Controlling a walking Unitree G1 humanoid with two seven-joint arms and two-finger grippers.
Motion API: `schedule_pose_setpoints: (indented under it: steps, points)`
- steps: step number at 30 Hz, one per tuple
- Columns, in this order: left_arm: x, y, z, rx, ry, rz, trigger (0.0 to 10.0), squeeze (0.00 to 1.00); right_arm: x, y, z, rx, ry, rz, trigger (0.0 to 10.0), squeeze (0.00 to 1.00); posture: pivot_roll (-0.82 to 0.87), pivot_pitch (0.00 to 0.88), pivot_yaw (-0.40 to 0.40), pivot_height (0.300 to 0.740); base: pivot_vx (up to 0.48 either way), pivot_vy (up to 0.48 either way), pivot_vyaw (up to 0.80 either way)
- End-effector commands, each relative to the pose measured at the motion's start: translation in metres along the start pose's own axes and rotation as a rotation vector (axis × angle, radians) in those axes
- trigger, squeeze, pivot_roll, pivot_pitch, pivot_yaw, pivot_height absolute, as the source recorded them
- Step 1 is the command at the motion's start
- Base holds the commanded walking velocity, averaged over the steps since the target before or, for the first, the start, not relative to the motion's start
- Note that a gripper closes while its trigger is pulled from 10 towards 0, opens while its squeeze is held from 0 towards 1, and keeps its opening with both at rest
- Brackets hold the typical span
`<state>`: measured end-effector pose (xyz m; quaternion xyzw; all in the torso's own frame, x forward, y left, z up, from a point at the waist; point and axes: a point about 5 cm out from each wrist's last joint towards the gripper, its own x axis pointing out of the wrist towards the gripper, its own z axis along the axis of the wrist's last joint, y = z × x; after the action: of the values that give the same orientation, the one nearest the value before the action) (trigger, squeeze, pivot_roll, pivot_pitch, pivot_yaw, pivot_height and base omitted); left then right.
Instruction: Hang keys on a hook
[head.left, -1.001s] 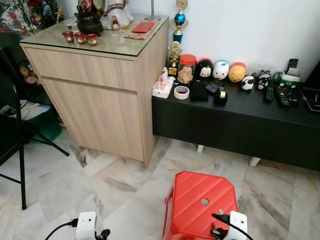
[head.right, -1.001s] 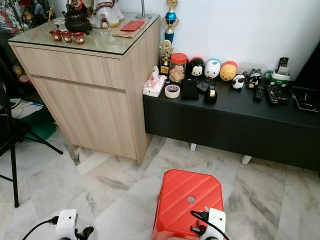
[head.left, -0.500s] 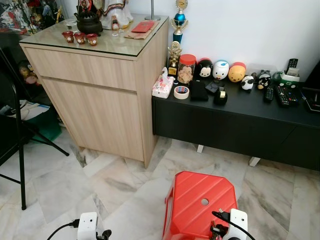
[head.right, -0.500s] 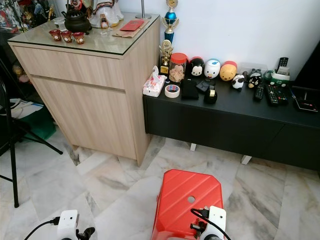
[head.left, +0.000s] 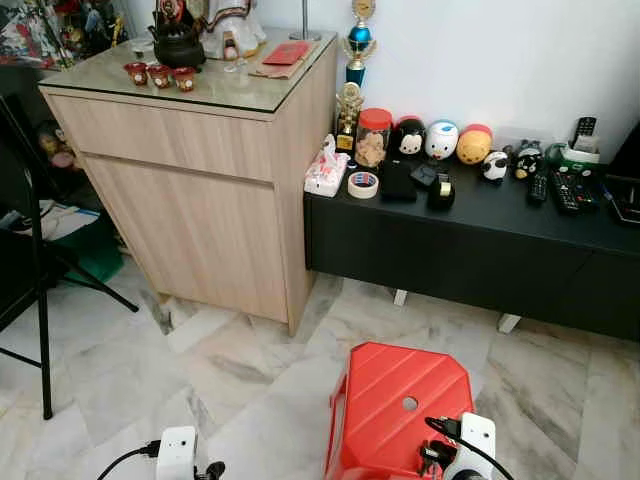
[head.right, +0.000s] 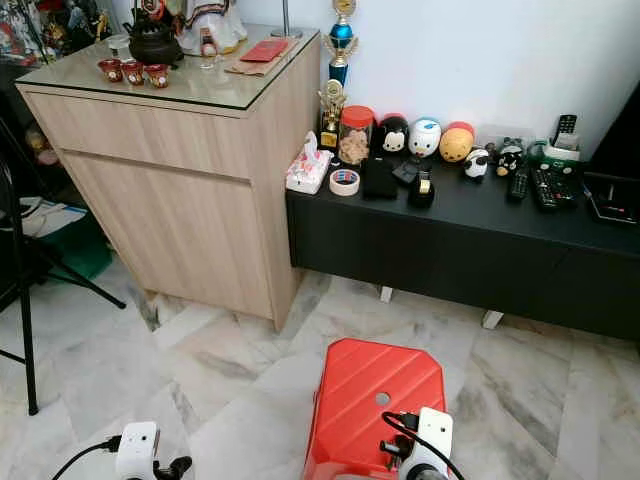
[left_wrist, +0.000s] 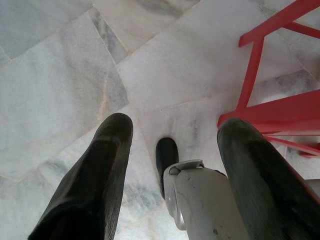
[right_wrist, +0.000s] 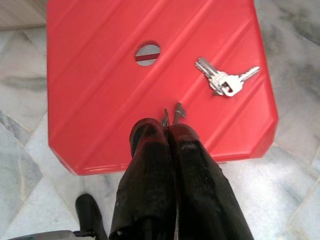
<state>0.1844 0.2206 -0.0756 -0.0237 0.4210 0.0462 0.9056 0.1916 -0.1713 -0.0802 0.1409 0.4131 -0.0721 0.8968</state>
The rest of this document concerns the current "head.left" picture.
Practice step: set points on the red plastic stool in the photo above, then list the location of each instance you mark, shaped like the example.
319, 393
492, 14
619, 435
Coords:
395, 410

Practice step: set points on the white console foot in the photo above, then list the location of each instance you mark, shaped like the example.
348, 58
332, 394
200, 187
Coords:
509, 323
400, 297

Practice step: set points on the black low console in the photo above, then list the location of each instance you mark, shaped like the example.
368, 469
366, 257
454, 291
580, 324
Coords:
470, 250

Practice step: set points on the black tripod stand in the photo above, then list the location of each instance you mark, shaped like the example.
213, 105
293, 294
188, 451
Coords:
44, 330

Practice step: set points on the green bag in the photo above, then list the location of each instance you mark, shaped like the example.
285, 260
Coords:
100, 255

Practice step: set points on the black tape dispenser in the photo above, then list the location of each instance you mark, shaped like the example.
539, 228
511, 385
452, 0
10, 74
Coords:
441, 193

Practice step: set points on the light wood cabinet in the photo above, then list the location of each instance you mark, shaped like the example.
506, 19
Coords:
200, 200

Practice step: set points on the black wallet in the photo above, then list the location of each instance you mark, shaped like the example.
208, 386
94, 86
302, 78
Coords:
397, 181

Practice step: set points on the white tape roll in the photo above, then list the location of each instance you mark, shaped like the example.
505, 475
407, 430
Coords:
353, 187

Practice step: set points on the black remote control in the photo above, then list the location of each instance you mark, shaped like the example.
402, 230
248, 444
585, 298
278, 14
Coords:
567, 192
589, 190
538, 188

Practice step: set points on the small panda figurine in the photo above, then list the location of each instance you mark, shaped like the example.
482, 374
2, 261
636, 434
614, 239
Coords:
496, 167

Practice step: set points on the pink white tissue pack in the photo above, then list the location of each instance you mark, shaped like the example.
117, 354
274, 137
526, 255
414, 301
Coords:
326, 175

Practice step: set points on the black white animal figurine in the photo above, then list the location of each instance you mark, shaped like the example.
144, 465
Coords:
528, 161

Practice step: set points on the yellow bear plush toy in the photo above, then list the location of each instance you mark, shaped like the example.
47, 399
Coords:
474, 147

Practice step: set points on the black flat tray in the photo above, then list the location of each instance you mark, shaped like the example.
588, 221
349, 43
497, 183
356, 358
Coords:
625, 205

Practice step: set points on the white round plush toy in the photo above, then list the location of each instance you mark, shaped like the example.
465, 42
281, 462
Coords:
441, 141

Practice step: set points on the black mouse plush toy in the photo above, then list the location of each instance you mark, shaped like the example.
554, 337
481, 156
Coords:
408, 138

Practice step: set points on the red lid clear jar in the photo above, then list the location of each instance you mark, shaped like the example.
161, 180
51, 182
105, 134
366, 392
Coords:
374, 140

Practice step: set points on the black television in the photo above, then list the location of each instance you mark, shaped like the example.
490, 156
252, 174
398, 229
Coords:
628, 155

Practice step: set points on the small gold trophy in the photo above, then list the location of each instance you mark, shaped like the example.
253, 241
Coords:
349, 105

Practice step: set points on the small red cup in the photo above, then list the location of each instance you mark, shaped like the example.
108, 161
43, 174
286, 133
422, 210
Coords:
136, 73
184, 79
160, 76

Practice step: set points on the blue gold trophy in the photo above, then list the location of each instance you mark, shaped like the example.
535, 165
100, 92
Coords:
360, 45

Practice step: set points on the red packet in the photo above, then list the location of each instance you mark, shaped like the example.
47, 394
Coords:
286, 54

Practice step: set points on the black incense pot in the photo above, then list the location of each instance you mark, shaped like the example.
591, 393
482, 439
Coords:
178, 45

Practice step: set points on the white robed statue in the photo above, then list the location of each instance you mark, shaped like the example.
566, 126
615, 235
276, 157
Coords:
235, 28

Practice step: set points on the silver lamp pole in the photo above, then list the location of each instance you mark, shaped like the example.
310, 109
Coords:
304, 20

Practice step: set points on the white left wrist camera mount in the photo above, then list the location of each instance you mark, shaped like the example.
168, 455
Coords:
177, 455

